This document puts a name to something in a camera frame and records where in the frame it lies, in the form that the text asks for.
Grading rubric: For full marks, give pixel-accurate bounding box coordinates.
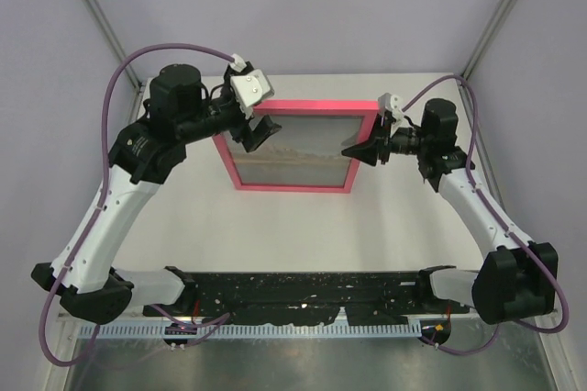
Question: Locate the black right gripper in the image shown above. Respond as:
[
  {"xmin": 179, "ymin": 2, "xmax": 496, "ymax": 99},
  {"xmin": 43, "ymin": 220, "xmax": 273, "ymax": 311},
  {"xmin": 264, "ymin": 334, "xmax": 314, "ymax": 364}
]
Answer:
[{"xmin": 342, "ymin": 112, "xmax": 431, "ymax": 166}]

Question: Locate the pink picture frame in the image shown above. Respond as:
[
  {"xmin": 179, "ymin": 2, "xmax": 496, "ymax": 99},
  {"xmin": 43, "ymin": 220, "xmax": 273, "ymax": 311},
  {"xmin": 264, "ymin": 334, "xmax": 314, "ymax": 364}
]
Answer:
[{"xmin": 213, "ymin": 99, "xmax": 378, "ymax": 194}]

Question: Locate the mountain landscape photo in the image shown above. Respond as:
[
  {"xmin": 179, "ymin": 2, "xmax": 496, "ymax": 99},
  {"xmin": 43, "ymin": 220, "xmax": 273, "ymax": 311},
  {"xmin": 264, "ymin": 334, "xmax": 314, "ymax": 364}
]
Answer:
[{"xmin": 218, "ymin": 114, "xmax": 363, "ymax": 192}]

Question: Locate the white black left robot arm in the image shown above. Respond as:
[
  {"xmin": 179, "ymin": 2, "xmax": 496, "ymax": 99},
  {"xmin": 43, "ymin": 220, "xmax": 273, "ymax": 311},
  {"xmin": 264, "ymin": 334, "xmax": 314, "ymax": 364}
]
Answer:
[{"xmin": 31, "ymin": 62, "xmax": 281, "ymax": 325}]

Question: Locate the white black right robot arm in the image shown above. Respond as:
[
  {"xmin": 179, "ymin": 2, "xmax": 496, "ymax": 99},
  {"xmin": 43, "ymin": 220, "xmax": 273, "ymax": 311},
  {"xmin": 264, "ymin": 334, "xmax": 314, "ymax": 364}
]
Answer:
[{"xmin": 342, "ymin": 94, "xmax": 558, "ymax": 325}]

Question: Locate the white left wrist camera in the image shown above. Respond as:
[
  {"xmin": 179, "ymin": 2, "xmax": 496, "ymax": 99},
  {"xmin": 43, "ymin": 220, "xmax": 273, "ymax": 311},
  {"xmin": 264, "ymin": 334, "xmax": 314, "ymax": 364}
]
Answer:
[{"xmin": 230, "ymin": 69, "xmax": 274, "ymax": 119}]

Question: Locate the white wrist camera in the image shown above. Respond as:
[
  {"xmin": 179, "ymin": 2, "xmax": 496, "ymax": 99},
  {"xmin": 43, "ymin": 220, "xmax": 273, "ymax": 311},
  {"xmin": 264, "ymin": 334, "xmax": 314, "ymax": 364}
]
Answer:
[
  {"xmin": 378, "ymin": 93, "xmax": 404, "ymax": 127},
  {"xmin": 230, "ymin": 69, "xmax": 274, "ymax": 119}
]

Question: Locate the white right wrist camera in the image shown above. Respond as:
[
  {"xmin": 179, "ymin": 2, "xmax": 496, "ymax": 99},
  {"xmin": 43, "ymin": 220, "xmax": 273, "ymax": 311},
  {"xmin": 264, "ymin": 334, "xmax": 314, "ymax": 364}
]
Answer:
[{"xmin": 378, "ymin": 93, "xmax": 404, "ymax": 127}]

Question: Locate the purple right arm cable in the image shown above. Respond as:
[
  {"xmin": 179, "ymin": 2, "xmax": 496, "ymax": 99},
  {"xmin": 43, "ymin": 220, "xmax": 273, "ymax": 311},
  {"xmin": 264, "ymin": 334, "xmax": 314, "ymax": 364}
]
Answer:
[{"xmin": 403, "ymin": 73, "xmax": 572, "ymax": 356}]

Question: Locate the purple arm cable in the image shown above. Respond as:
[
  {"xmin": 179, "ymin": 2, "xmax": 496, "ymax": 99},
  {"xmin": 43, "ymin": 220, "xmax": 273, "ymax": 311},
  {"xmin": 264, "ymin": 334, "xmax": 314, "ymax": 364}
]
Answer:
[
  {"xmin": 403, "ymin": 73, "xmax": 572, "ymax": 356},
  {"xmin": 39, "ymin": 42, "xmax": 244, "ymax": 367}
]

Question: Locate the left aluminium corner post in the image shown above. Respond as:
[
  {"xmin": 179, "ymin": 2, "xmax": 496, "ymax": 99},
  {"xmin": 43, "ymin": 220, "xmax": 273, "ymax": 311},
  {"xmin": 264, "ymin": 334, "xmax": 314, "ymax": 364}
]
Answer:
[{"xmin": 57, "ymin": 0, "xmax": 147, "ymax": 94}]

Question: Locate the aluminium corner post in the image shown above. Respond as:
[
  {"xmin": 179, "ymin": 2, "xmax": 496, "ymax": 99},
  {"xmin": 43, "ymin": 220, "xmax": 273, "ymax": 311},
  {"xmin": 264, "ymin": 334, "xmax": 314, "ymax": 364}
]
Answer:
[
  {"xmin": 456, "ymin": 0, "xmax": 547, "ymax": 87},
  {"xmin": 57, "ymin": 0, "xmax": 147, "ymax": 94}
]

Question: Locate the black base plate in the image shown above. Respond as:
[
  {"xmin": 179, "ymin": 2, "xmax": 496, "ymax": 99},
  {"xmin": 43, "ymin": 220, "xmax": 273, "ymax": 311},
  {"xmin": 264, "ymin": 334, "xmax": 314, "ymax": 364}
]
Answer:
[{"xmin": 163, "ymin": 272, "xmax": 470, "ymax": 327}]

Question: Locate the aluminium front rail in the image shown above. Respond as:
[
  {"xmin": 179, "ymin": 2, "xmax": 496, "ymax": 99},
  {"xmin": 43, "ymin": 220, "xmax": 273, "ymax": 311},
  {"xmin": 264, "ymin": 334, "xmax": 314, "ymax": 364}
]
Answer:
[{"xmin": 57, "ymin": 307, "xmax": 559, "ymax": 321}]

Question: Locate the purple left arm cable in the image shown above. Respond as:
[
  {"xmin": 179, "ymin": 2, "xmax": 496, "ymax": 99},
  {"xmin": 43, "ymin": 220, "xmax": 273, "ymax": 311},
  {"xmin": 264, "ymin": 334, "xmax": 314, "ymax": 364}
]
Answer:
[{"xmin": 39, "ymin": 42, "xmax": 244, "ymax": 367}]

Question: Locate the right aluminium corner post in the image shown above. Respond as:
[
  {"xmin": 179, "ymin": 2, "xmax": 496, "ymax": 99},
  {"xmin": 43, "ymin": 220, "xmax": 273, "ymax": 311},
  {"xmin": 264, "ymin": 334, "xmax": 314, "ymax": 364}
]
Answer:
[{"xmin": 456, "ymin": 0, "xmax": 547, "ymax": 87}]

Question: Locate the white slotted cable duct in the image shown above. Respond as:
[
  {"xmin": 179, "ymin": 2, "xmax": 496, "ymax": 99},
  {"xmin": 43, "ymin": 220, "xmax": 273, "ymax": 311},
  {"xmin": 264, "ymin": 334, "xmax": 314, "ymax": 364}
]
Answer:
[{"xmin": 98, "ymin": 319, "xmax": 421, "ymax": 340}]

